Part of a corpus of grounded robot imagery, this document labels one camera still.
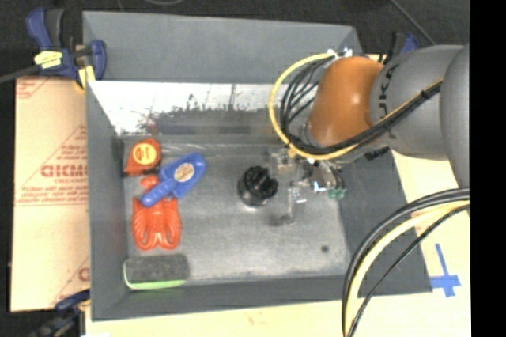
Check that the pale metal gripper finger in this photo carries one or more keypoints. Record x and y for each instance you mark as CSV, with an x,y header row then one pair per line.
x,y
282,164
296,205

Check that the black round knob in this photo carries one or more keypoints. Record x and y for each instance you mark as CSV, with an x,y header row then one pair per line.
x,y
257,185

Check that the grey metal bin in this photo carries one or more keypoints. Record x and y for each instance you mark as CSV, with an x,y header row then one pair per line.
x,y
237,240

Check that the blue plastic toy tool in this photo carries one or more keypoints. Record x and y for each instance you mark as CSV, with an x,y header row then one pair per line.
x,y
180,175

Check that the orange tape measure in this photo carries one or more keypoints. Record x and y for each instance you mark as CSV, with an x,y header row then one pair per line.
x,y
143,155

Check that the orange toy lobster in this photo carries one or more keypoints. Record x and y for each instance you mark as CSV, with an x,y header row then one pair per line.
x,y
156,224

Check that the black and green sponge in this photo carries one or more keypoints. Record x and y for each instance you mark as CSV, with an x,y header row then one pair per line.
x,y
157,270

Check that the brown cardboard board red print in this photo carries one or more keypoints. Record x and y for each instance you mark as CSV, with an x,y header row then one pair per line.
x,y
47,185

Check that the black cylinder on white bracket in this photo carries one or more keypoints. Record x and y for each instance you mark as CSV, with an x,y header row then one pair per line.
x,y
377,154

